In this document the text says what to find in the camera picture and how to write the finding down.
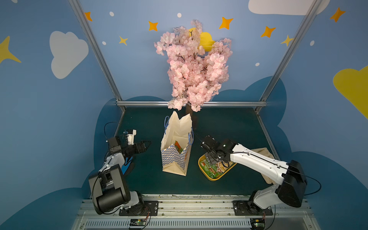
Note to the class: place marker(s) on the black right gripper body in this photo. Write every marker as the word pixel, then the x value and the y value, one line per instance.
pixel 209 144

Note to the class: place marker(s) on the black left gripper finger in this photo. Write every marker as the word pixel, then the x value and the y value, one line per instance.
pixel 147 143
pixel 146 147

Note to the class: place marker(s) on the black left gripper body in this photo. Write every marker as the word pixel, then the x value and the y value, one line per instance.
pixel 138 147

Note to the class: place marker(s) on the green yellow soup packet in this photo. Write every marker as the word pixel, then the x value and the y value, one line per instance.
pixel 212 172

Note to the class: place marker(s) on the blue checkered paper bag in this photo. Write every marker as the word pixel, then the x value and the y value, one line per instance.
pixel 177 129

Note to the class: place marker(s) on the red green soup packet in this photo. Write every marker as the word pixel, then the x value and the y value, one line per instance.
pixel 178 147

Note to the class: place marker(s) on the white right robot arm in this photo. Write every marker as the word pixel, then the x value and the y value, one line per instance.
pixel 290 180

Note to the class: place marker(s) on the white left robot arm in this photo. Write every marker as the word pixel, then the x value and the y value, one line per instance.
pixel 109 189

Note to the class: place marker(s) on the blue grey work glove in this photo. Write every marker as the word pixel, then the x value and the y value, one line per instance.
pixel 128 166

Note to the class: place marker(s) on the yellow plastic tray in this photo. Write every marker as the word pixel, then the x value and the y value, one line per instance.
pixel 230 165

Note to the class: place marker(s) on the left green circuit board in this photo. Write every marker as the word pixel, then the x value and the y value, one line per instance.
pixel 137 222

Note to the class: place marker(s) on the green circuit board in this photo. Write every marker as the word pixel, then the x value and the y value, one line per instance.
pixel 257 224
pixel 137 222

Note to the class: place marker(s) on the pink cherry blossom tree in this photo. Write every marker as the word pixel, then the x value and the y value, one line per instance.
pixel 196 72

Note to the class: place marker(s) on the right green circuit board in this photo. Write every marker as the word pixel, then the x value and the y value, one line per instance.
pixel 257 224

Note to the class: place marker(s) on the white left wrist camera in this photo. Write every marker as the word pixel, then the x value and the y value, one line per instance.
pixel 130 135

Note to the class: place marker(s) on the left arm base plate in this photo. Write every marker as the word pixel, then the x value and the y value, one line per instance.
pixel 149 208

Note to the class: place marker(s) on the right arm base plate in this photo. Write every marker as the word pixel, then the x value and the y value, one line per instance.
pixel 244 208

